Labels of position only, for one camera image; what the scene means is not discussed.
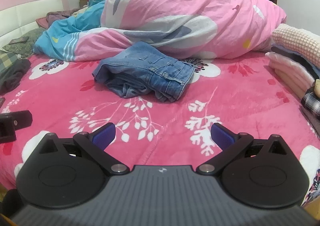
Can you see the pink and white headboard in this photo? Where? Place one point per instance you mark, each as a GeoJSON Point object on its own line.
{"type": "Point", "coordinates": [25, 11]}

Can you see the beige waffle knit cloth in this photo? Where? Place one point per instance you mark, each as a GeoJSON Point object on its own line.
{"type": "Point", "coordinates": [297, 38]}

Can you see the pink and blue quilt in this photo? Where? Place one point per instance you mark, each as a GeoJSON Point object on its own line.
{"type": "Point", "coordinates": [175, 16]}

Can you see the blue denim jeans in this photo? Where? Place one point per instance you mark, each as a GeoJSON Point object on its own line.
{"type": "Point", "coordinates": [150, 71]}

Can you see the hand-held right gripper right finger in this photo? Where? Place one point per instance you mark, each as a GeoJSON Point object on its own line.
{"type": "Point", "coordinates": [221, 136]}

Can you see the pink floral blanket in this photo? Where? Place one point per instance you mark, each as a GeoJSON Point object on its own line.
{"type": "Point", "coordinates": [75, 91]}

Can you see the tan folded cloth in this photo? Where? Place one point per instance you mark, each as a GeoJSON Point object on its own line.
{"type": "Point", "coordinates": [317, 87]}

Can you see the pink folded cloth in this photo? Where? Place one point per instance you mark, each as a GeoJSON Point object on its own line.
{"type": "Point", "coordinates": [285, 66]}

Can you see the dark grey garment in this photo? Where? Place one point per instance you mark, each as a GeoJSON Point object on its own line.
{"type": "Point", "coordinates": [15, 73]}

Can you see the green floral pillow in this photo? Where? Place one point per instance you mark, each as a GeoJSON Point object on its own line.
{"type": "Point", "coordinates": [35, 34]}

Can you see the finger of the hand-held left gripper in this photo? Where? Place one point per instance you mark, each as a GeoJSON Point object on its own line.
{"type": "Point", "coordinates": [20, 118]}

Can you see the purple garment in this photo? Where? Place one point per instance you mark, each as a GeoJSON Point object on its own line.
{"type": "Point", "coordinates": [57, 17]}

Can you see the dark phone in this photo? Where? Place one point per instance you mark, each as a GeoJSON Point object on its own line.
{"type": "Point", "coordinates": [18, 40]}

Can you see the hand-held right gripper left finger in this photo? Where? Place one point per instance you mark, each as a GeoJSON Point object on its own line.
{"type": "Point", "coordinates": [103, 136]}

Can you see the black white plaid garment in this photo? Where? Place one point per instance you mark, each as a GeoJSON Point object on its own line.
{"type": "Point", "coordinates": [312, 102]}

